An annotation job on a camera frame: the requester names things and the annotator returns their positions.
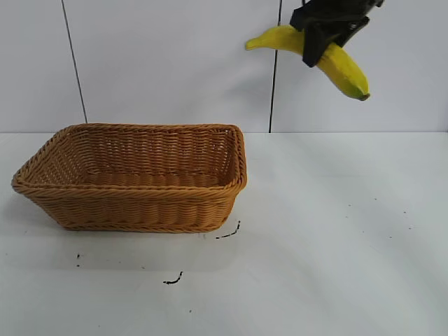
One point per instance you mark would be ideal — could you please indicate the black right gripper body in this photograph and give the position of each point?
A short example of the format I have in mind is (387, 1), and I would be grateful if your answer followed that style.
(332, 14)

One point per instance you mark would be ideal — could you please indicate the brown woven wicker basket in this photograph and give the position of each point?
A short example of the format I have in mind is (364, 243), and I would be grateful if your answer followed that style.
(140, 210)

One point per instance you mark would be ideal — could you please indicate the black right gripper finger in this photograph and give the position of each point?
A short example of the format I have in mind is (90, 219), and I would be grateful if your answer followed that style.
(315, 47)
(354, 32)

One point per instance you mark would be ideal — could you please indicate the yellow banana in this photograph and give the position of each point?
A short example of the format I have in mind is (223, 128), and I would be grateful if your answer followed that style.
(346, 66)

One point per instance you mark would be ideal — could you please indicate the thin black vertical wall strip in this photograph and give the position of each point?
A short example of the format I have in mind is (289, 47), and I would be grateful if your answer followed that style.
(271, 105)
(74, 63)

